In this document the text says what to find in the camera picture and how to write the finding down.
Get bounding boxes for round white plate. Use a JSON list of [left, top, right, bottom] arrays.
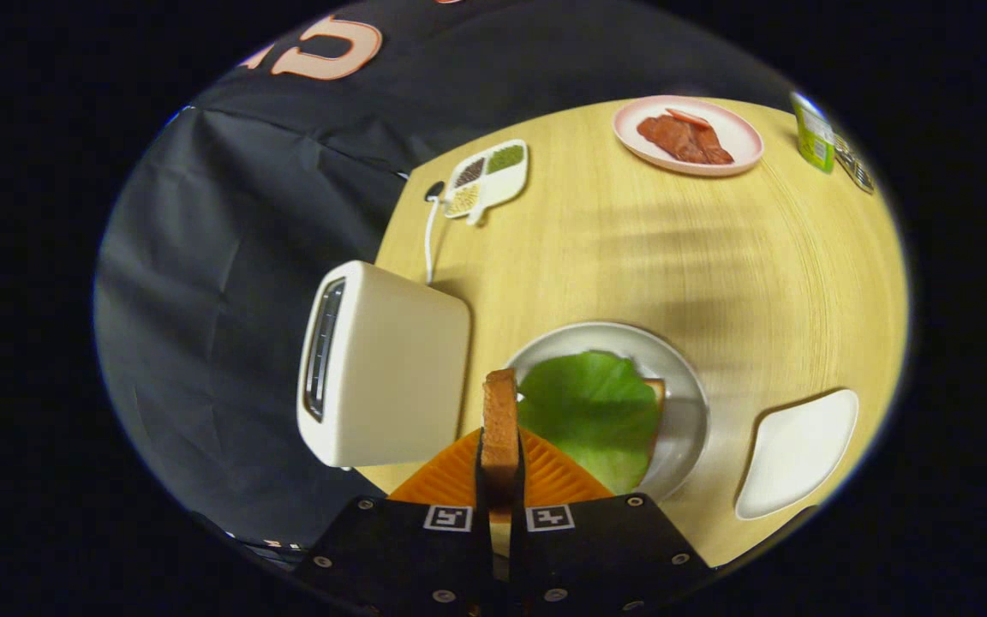
[[505, 321, 710, 503]]

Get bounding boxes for white divided seasoning dish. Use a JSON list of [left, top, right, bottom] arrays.
[[442, 140, 529, 227]]

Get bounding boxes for white curved plate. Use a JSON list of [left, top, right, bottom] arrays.
[[734, 388, 860, 522]]

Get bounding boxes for green bottle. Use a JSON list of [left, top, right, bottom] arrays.
[[790, 92, 837, 174]]

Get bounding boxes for red meat slices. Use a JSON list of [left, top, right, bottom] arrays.
[[637, 114, 735, 165]]

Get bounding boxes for toasted bread slice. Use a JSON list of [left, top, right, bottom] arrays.
[[482, 368, 521, 494]]

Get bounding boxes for white power cable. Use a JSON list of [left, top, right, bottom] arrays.
[[424, 197, 446, 285]]

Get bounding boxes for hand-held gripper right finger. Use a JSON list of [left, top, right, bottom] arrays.
[[511, 428, 715, 617]]

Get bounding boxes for green lettuce leaf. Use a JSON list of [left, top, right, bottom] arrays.
[[517, 350, 664, 495]]

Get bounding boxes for white toaster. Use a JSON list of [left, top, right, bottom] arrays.
[[296, 261, 472, 469]]

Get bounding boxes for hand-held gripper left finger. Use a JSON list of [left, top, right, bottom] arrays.
[[292, 428, 494, 617]]

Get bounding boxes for pink plate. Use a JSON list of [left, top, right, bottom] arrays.
[[613, 95, 765, 177]]

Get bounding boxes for silver wire rack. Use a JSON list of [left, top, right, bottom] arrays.
[[833, 133, 876, 195]]

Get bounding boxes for bread slice with brown crust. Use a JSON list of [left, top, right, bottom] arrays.
[[643, 378, 667, 464]]

